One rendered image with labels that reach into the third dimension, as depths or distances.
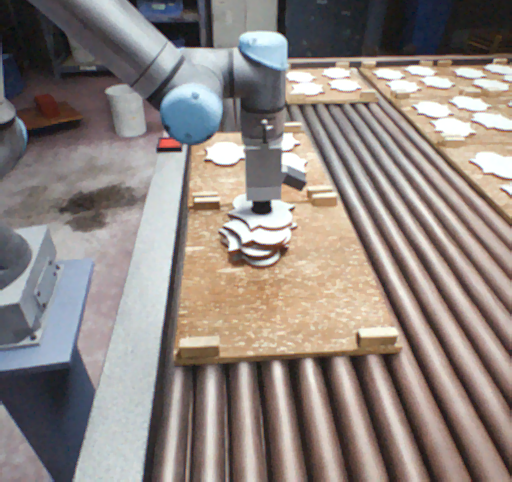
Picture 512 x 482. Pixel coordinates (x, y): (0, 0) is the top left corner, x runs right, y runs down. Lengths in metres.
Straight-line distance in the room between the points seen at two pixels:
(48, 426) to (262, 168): 0.71
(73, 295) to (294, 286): 0.43
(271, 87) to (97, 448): 0.56
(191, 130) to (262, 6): 5.09
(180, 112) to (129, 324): 0.38
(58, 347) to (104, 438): 0.23
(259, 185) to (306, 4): 5.10
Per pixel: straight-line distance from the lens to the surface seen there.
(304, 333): 0.67
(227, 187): 1.01
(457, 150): 1.32
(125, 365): 0.68
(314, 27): 5.82
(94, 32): 0.53
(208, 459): 0.58
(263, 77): 0.65
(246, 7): 5.56
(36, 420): 1.03
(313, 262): 0.79
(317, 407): 0.62
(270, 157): 0.70
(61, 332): 0.83
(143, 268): 0.83
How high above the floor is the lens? 1.45
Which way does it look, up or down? 36 degrees down
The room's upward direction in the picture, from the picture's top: straight up
